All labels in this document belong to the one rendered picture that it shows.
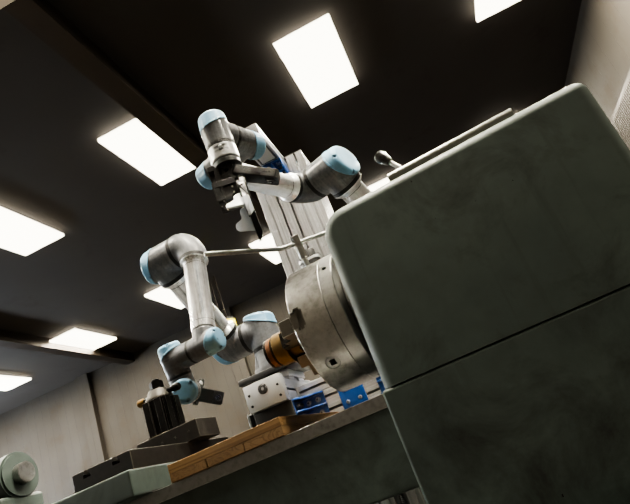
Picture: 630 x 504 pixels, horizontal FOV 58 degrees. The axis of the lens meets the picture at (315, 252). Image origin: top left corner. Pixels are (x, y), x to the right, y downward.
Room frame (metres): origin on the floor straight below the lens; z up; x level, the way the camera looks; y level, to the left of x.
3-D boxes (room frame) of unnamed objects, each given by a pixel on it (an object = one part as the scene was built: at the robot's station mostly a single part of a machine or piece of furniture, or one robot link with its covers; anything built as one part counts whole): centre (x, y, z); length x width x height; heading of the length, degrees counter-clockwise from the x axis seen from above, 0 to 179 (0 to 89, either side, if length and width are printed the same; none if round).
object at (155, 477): (1.59, 0.63, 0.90); 0.53 x 0.30 x 0.06; 163
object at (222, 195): (1.24, 0.13, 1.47); 0.09 x 0.08 x 0.12; 94
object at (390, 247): (1.28, -0.38, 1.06); 0.59 x 0.48 x 0.39; 73
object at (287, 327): (1.31, 0.11, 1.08); 0.12 x 0.11 x 0.05; 163
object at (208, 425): (1.61, 0.54, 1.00); 0.20 x 0.10 x 0.05; 73
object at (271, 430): (1.46, 0.29, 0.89); 0.36 x 0.30 x 0.04; 163
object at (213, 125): (1.25, 0.12, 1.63); 0.09 x 0.08 x 0.11; 146
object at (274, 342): (1.42, 0.16, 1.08); 0.09 x 0.09 x 0.09; 73
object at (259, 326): (2.06, 0.29, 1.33); 0.13 x 0.12 x 0.14; 72
